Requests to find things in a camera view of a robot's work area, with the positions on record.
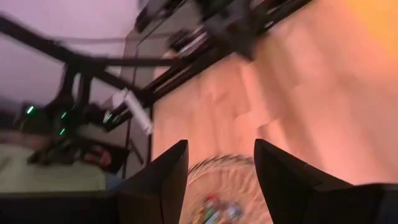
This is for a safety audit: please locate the round woven straw placemat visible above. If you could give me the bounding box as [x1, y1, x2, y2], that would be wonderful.
[178, 154, 274, 224]

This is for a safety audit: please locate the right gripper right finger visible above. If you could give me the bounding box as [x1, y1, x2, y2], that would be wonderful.
[253, 138, 398, 224]

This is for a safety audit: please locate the red chocolate chip granola bar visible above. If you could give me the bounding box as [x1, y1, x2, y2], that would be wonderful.
[200, 193, 223, 224]

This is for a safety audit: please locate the oatmeal raisin granola bar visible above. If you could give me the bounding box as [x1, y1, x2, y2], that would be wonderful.
[223, 200, 245, 223]

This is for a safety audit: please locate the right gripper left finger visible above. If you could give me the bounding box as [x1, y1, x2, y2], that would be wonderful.
[0, 139, 190, 224]

